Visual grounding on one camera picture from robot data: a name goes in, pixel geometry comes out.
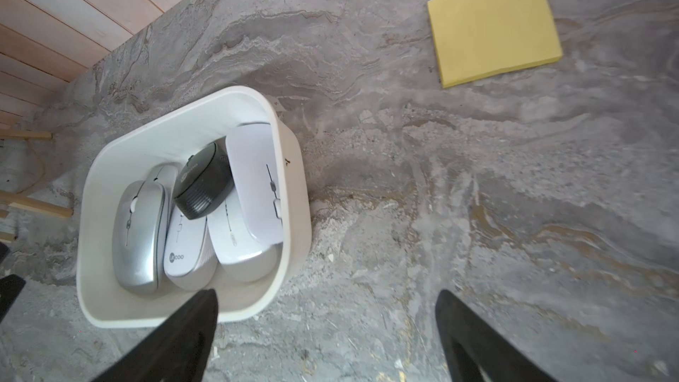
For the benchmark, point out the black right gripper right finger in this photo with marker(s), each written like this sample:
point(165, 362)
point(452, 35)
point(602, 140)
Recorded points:
point(473, 349)

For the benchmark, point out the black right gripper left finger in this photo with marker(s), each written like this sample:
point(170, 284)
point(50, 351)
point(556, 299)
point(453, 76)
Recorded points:
point(177, 350)

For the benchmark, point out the silver mouse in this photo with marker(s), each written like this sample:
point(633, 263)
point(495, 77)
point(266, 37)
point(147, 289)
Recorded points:
point(165, 174)
point(138, 236)

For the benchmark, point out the black computer mouse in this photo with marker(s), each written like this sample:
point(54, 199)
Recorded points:
point(203, 183)

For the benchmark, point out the white mouse with logo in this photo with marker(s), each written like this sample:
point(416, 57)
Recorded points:
point(189, 258)

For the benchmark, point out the white glossy mouse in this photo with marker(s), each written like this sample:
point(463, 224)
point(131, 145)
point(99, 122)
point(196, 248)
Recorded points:
point(240, 254)

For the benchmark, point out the white plastic storage box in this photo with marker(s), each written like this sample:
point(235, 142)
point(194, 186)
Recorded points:
point(172, 139)

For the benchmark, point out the small wooden easel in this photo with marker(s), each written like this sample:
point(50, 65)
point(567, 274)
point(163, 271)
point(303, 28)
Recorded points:
point(20, 200)

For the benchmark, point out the yellow sticky note pad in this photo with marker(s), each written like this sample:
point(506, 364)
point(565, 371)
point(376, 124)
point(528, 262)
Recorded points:
point(477, 39)

